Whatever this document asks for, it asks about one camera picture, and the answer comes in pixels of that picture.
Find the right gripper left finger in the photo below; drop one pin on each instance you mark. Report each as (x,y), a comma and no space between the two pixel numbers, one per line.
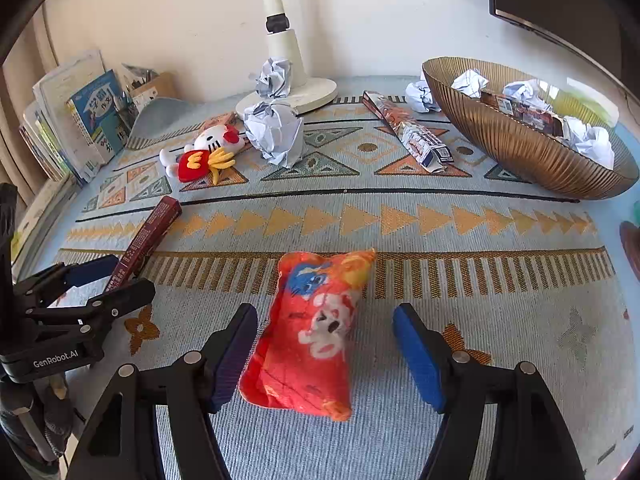
(120,439)

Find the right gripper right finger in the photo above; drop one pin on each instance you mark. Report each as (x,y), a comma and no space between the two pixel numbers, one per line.
(531,439)

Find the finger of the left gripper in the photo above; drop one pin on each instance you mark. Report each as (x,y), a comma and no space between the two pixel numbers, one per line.
(45,287)
(95,318)

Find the dark red long box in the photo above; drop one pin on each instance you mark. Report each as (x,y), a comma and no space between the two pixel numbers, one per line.
(146,240)

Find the red printed plush pillow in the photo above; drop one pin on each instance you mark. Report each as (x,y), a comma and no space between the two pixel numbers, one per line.
(299,362)

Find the hello kitty plush toy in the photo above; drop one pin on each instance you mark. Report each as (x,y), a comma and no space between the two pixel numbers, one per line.
(212,152)

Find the printed long carton box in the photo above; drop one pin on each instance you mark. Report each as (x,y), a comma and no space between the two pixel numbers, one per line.
(426,148)

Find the paper ball large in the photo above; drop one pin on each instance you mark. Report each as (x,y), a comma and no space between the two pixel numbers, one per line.
(590,141)

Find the gloved left hand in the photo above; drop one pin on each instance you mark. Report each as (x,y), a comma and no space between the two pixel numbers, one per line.
(38,423)

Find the flat lying books stack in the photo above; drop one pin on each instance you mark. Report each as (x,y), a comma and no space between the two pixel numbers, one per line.
(40,214)

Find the standing books stack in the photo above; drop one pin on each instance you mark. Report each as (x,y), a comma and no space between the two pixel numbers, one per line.
(76,108)

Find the brown round coaster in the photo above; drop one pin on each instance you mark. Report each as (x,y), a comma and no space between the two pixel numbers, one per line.
(630,238)

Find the small orange box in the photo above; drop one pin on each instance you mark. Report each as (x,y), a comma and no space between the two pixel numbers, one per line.
(222,119)

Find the brown cardboard organizer box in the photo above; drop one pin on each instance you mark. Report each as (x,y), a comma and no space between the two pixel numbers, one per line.
(161,86)

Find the beige curtain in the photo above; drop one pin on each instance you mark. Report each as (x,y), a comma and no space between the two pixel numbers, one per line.
(30,58)

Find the patterned blue woven mat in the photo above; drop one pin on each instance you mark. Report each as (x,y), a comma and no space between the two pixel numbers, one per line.
(325,251)

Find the crumpled paper centre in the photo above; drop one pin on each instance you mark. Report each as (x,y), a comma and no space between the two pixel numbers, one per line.
(276,131)

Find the crumpled paper on lamp base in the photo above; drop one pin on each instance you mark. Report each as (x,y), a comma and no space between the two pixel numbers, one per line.
(274,81)

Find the brown ribbed glass bowl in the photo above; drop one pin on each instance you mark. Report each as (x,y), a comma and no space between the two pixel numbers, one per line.
(518,147)

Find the white desk lamp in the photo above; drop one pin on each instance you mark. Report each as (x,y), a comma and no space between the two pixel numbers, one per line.
(307,93)

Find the crumpled paper near kitty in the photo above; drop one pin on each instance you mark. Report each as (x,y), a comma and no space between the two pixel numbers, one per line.
(527,92)

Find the crumpled paper by bowl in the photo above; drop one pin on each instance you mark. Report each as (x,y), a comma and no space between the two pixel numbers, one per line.
(420,98)

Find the black monitor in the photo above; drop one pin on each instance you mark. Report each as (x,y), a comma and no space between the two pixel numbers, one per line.
(603,32)

